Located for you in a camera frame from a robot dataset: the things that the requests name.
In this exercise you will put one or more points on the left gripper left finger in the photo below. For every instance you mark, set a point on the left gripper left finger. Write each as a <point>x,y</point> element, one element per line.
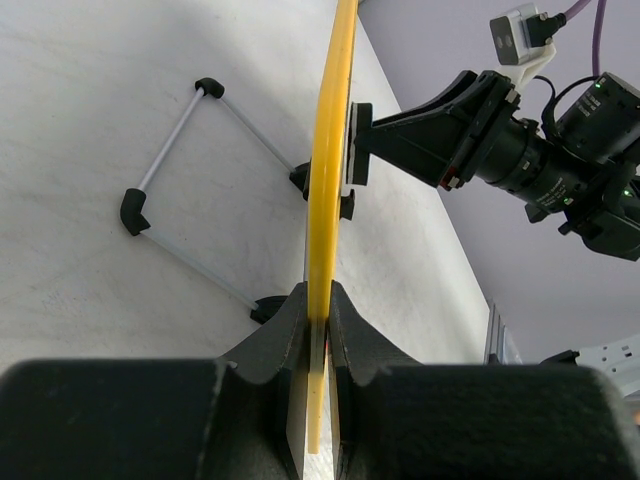
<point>239,416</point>

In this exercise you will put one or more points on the aluminium front rail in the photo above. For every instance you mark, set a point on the aluminium front rail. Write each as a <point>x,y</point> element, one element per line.
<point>500,347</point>

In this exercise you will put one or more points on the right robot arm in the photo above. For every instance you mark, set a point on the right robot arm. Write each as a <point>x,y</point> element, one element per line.
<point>582,165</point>

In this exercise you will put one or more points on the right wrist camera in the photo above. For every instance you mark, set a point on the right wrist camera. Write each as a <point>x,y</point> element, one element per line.
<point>519,59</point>

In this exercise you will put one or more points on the whiteboard wire stand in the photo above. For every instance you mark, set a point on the whiteboard wire stand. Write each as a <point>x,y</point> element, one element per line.
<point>218,197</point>

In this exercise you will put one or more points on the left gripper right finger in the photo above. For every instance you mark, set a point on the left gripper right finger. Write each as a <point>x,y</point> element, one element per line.
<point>396,418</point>

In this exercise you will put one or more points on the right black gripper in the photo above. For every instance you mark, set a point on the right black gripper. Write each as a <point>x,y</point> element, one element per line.
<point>448,150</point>

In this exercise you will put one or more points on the yellow framed whiteboard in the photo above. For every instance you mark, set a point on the yellow framed whiteboard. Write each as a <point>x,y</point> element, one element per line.
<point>324,201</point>

